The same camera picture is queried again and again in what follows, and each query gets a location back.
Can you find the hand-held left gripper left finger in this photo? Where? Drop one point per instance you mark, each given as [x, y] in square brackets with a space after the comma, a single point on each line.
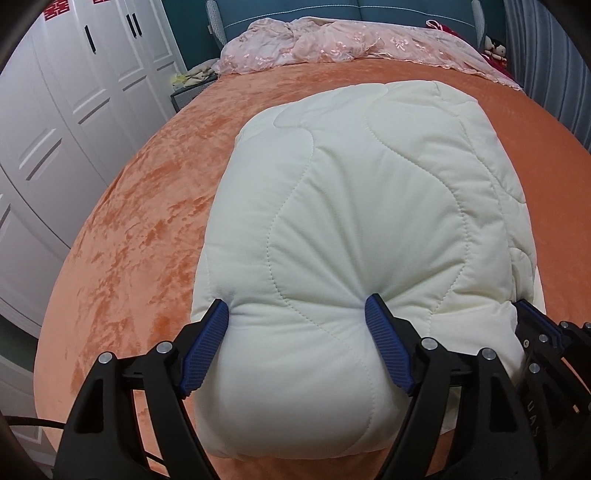
[207, 341]

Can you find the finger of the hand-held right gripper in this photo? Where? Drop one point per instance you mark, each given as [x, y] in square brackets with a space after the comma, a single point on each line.
[534, 406]
[533, 311]

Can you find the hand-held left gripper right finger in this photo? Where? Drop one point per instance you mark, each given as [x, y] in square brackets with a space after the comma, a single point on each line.
[388, 341]

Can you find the white quilted duvet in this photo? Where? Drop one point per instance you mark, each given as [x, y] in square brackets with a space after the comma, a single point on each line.
[346, 207]

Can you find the orange plush blanket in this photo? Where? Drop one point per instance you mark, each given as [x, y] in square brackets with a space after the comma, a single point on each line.
[129, 240]

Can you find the dark bedside table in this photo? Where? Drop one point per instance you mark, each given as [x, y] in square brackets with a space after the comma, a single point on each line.
[184, 99]

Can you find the grey pleated curtain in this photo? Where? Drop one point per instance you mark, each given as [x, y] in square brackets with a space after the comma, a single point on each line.
[549, 60]

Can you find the white panelled wardrobe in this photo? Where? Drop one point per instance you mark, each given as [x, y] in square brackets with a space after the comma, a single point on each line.
[69, 115]

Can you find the pale artificial flowers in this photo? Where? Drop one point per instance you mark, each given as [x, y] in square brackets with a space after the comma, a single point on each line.
[194, 76]

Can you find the small plush doll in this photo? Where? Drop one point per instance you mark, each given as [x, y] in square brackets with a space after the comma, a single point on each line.
[494, 48]

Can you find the red cloth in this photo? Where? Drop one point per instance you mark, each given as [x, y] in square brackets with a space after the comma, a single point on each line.
[450, 28]

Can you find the pink lace bedspread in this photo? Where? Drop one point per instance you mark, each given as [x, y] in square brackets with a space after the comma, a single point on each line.
[323, 48]

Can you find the blue padded headboard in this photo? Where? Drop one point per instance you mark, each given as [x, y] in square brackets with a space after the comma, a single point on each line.
[323, 9]

